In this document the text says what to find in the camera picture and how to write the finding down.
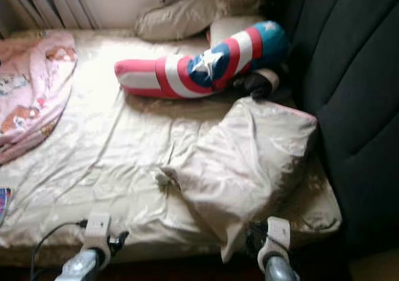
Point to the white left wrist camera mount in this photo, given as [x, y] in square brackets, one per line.
[98, 230]

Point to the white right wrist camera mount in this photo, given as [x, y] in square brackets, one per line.
[277, 234]

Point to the pale floral bed sheet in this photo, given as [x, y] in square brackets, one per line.
[118, 156]

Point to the red white blue star bolster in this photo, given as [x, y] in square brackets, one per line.
[174, 75]

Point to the small white pillow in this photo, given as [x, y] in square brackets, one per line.
[224, 30]

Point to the pink cartoon print blanket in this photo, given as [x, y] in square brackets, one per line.
[31, 88]

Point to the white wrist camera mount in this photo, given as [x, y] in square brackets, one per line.
[277, 234]
[98, 230]

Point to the colourful comic book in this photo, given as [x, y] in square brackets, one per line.
[4, 206]

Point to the dark grey padded headboard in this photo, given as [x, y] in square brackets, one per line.
[349, 75]

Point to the beige satin pillow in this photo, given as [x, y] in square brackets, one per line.
[193, 13]
[243, 169]

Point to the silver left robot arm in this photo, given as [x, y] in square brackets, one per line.
[81, 268]

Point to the black plush toy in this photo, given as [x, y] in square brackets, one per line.
[259, 85]

